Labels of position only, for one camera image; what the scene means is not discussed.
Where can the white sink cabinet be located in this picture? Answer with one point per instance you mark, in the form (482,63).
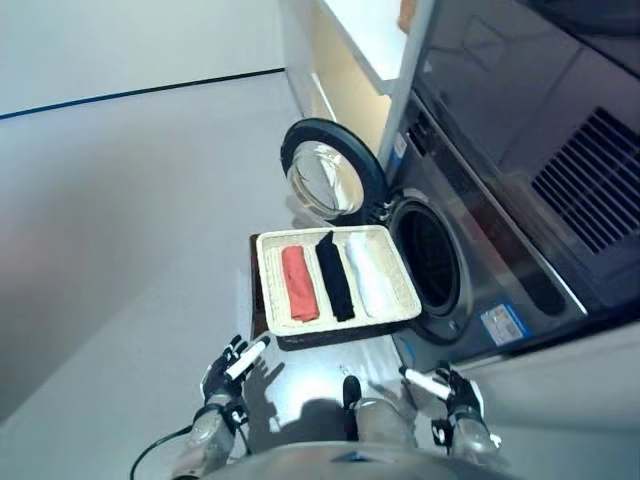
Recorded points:
(360,50)

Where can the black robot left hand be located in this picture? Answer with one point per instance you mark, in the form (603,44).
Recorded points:
(222,377)

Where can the black cloth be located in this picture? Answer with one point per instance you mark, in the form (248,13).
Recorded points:
(335,280)

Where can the silver robot right leg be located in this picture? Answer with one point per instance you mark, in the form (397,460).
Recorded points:
(385,420)

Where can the white cloth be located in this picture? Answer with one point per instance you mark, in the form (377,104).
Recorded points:
(372,280)

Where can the brown object on counter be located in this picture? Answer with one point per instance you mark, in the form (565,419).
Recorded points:
(406,12)

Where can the dark brown wooden stool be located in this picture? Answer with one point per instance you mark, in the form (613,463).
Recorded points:
(310,341)

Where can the red cloth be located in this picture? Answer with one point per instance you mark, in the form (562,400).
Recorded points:
(299,285)

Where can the white upright cabinet panel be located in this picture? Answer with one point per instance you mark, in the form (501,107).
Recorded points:
(405,75)

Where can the blue energy label sticker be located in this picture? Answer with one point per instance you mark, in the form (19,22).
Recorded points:
(505,325)

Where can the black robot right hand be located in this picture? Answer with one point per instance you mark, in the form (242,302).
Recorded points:
(462,400)

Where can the silver robot torso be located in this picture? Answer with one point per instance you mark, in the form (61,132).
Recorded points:
(350,462)

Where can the small blue white sticker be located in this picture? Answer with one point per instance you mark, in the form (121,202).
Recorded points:
(400,147)

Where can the washing machine with round door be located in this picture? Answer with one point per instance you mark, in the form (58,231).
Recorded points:
(525,100)

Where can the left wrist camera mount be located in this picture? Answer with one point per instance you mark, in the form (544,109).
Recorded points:
(237,412)

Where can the white woven wicker basket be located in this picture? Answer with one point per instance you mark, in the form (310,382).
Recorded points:
(270,300)

